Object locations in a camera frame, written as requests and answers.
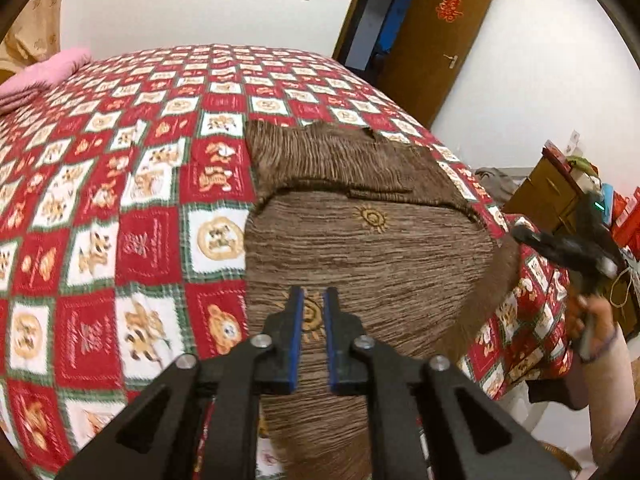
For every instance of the brass door handle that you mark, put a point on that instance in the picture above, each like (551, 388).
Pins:
(452, 60)

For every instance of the pink folded blanket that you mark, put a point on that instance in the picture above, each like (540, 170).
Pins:
(24, 87)

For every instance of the brown knitted sweater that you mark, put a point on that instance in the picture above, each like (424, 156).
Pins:
(381, 222)

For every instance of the red box on dresser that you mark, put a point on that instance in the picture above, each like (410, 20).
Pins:
(554, 155)

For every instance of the right forearm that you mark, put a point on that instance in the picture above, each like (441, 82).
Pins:
(611, 396)

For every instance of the grey clothes on floor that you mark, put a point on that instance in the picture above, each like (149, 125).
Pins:
(499, 185)

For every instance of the red patchwork bed quilt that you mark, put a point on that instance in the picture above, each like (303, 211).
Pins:
(125, 193)

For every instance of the green cloth on dresser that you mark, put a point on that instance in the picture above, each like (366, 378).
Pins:
(579, 163)

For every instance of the beige patterned curtain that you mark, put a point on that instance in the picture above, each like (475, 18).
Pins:
(33, 37)

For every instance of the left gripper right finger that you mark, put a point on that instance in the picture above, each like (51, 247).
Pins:
(426, 419)

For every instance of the brown wooden door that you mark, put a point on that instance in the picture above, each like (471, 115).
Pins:
(415, 74)

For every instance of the right hand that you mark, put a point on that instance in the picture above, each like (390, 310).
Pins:
(590, 325)

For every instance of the red double happiness decoration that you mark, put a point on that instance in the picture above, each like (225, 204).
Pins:
(449, 10)

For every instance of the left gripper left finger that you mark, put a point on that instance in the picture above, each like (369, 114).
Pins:
(199, 418)

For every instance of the white wall socket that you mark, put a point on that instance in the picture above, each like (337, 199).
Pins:
(572, 142)

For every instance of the brown door frame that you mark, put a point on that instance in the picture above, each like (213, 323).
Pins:
(363, 23)

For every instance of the brown wooden dresser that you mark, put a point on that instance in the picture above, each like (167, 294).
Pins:
(548, 197)

